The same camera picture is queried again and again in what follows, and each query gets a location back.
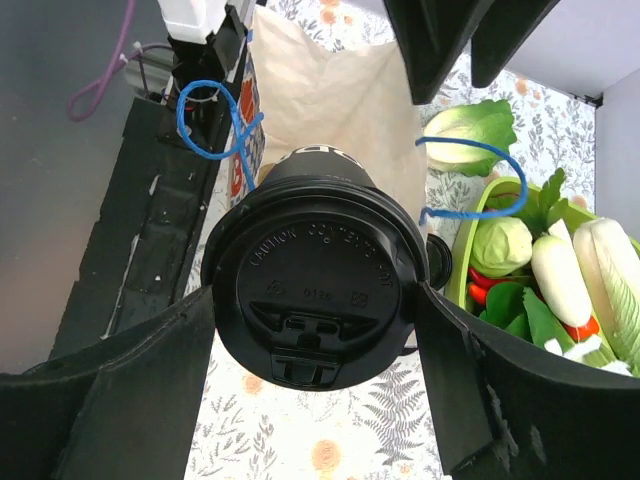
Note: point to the toy bok choy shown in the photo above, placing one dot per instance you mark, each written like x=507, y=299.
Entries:
x=489, y=122

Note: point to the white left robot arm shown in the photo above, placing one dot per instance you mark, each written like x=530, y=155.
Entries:
x=205, y=37

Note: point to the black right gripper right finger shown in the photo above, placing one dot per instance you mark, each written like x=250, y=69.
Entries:
x=503, y=408

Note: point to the stack of black lids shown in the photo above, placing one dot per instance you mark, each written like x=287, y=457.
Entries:
x=440, y=261

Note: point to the toy napa cabbage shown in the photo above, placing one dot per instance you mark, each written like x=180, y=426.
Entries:
x=609, y=265

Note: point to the black paper coffee cup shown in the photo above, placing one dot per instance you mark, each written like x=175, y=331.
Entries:
x=315, y=166

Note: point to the patterned paper takeout bag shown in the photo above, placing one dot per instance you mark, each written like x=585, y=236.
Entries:
x=357, y=101

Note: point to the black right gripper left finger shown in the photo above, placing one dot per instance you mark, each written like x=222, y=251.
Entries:
x=123, y=408

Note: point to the green vegetable basket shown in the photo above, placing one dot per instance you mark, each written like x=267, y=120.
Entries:
x=532, y=276

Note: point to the toy round green cabbage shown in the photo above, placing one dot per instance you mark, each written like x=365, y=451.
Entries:
x=500, y=246

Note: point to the black plastic cup lid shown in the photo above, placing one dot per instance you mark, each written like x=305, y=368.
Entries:
x=315, y=283

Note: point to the toy red chili pepper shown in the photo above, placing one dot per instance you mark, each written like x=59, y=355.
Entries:
x=480, y=285

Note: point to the toy white radish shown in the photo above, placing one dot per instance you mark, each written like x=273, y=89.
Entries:
x=560, y=281

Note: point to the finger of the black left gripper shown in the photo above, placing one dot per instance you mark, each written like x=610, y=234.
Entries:
x=431, y=34
x=501, y=32

